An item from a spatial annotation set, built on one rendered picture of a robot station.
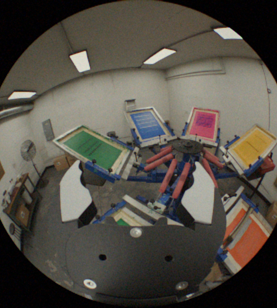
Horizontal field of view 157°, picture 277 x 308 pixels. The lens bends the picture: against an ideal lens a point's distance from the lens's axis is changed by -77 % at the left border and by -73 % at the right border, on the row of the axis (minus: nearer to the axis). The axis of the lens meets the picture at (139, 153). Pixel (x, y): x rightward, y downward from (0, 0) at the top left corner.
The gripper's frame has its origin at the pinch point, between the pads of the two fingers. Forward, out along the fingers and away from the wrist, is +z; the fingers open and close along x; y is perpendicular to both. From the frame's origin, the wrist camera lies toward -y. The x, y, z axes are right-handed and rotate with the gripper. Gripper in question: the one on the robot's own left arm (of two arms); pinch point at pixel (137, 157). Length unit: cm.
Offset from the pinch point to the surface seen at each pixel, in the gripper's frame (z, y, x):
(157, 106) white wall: 432, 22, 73
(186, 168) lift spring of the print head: 55, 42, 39
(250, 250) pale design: -37, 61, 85
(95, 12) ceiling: 69, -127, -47
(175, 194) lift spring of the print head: 41, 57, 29
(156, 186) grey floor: 157, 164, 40
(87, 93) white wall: 350, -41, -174
